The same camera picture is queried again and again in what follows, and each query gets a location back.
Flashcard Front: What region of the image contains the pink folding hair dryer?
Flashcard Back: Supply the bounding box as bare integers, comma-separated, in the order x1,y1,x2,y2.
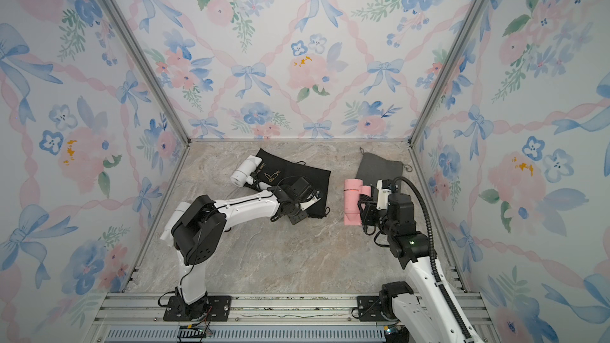
343,179,371,225

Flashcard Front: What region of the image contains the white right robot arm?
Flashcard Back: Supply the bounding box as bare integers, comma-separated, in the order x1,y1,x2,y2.
358,192,483,342

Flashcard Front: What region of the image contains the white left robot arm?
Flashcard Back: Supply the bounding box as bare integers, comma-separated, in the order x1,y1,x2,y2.
160,177,322,306

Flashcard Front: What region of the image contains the white hair dryer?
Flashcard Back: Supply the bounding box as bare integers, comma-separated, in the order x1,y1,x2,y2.
230,155,262,187

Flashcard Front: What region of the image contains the black pouch with gold logo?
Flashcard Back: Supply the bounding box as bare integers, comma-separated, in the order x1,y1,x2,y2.
253,149,331,219

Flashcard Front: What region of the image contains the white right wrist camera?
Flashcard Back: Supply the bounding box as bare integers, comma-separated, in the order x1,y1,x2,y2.
376,179,394,211

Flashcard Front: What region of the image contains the grey fabric drawstring pouch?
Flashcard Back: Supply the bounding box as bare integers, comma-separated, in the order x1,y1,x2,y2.
355,148,413,187

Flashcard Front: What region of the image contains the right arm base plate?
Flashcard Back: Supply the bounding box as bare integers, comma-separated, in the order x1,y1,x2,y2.
352,295,395,322

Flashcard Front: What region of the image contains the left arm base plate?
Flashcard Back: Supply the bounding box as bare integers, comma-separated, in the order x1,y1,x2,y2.
163,295,233,322

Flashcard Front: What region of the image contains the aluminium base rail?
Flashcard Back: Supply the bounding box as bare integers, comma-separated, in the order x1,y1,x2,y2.
83,292,499,343

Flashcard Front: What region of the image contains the aluminium corner post right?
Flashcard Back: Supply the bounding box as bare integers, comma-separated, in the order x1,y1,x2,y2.
409,0,489,148

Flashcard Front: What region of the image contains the aluminium corner post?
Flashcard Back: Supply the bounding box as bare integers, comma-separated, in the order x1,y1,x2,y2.
99,0,191,145
409,0,489,148

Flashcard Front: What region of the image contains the aluminium corner post left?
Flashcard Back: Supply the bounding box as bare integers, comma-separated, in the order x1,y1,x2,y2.
99,0,191,145

